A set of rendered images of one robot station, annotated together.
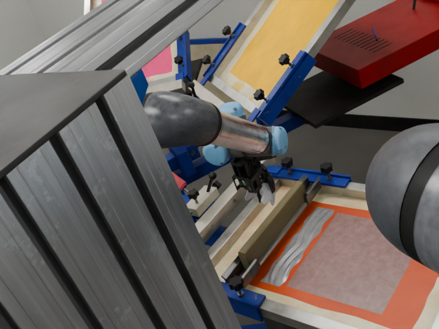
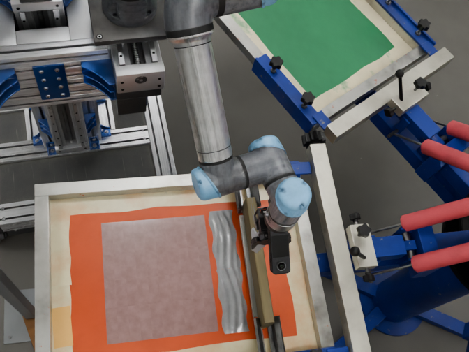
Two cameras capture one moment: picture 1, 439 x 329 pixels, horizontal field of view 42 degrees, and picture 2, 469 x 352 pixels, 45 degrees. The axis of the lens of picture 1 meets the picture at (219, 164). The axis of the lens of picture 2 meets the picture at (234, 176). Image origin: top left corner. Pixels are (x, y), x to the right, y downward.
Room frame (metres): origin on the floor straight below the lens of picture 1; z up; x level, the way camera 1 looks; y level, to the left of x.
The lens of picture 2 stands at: (1.43, -0.62, 2.55)
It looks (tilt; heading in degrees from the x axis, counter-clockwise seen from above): 65 degrees down; 106
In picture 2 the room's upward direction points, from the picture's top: 20 degrees clockwise
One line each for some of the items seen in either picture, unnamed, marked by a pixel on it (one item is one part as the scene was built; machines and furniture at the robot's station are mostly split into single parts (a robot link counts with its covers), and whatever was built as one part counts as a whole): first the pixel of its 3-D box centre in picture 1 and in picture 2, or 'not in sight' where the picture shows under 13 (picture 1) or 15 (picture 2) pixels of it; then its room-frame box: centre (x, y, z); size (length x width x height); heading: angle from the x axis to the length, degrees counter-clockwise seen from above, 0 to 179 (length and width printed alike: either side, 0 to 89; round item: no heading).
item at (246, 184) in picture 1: (248, 169); (274, 223); (1.41, -0.08, 1.26); 0.09 x 0.08 x 0.12; 132
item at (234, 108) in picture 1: (233, 123); (289, 200); (1.41, -0.08, 1.42); 0.09 x 0.08 x 0.11; 146
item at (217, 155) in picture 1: (227, 143); (264, 164); (1.32, -0.04, 1.42); 0.11 x 0.11 x 0.08; 56
